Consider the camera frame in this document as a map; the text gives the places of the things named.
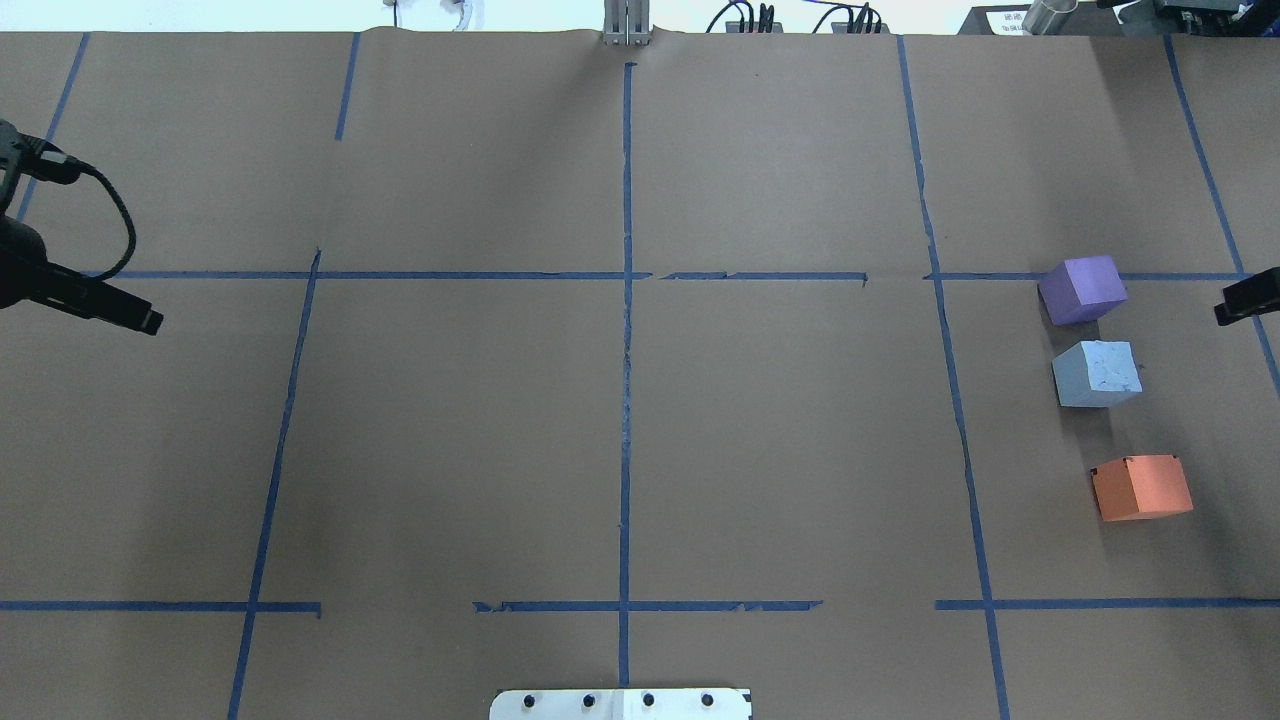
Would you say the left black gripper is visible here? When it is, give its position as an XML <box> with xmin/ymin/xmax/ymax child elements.
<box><xmin>1</xmin><ymin>215</ymin><xmax>164</xmax><ymax>336</ymax></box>

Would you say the light blue foam block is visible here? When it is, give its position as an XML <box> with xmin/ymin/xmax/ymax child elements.
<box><xmin>1051</xmin><ymin>340</ymin><xmax>1144</xmax><ymax>407</ymax></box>

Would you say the purple foam block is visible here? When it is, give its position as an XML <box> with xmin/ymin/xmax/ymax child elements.
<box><xmin>1037</xmin><ymin>255</ymin><xmax>1129</xmax><ymax>325</ymax></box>

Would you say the orange foam block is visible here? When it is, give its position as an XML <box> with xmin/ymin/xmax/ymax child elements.
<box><xmin>1089</xmin><ymin>454</ymin><xmax>1194</xmax><ymax>521</ymax></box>

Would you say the metal cup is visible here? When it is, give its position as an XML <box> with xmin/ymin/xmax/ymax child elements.
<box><xmin>1021</xmin><ymin>0</ymin><xmax>1080</xmax><ymax>36</ymax></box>

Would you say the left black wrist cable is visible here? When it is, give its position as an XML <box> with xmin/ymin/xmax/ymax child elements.
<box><xmin>29</xmin><ymin>140</ymin><xmax>140</xmax><ymax>281</ymax></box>

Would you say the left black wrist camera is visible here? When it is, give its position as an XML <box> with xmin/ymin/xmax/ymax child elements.
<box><xmin>1</xmin><ymin>119</ymin><xmax>65</xmax><ymax>213</ymax></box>

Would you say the aluminium frame post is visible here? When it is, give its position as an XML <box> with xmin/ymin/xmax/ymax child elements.
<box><xmin>602</xmin><ymin>0</ymin><xmax>652</xmax><ymax>47</ymax></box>

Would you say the white pedestal column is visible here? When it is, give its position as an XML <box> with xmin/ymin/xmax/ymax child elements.
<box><xmin>488</xmin><ymin>687</ymin><xmax>754</xmax><ymax>719</ymax></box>

